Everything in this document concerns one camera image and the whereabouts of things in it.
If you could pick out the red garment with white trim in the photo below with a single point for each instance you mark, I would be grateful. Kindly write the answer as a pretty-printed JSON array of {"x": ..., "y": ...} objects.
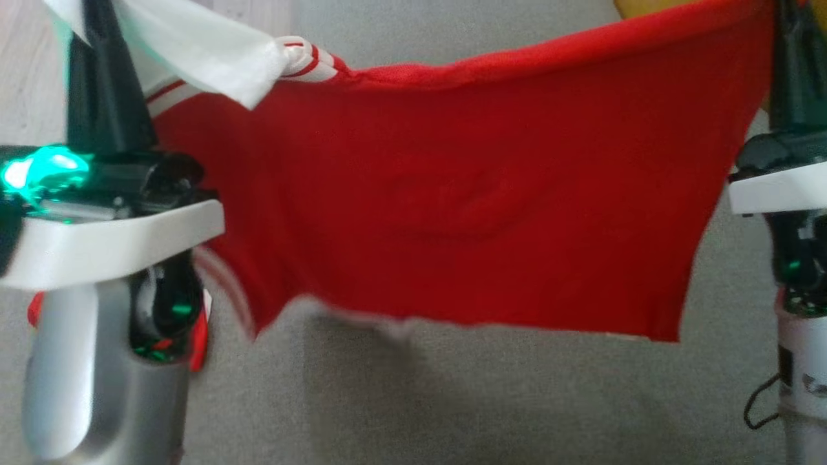
[{"x": 452, "y": 194}]

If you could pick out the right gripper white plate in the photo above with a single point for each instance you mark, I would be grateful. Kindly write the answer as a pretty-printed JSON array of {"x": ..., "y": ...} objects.
[{"x": 782, "y": 190}]

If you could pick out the yellow cushion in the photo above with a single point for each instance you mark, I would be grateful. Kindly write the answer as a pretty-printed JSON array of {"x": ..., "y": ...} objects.
[{"x": 646, "y": 6}]

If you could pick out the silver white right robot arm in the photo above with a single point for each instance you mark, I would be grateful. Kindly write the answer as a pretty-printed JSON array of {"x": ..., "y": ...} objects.
[{"x": 807, "y": 349}]

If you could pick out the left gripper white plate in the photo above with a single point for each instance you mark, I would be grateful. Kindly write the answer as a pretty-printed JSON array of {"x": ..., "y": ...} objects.
[{"x": 97, "y": 245}]

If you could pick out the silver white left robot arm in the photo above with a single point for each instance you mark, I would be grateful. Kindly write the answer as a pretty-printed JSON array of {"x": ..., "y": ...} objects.
[{"x": 64, "y": 361}]

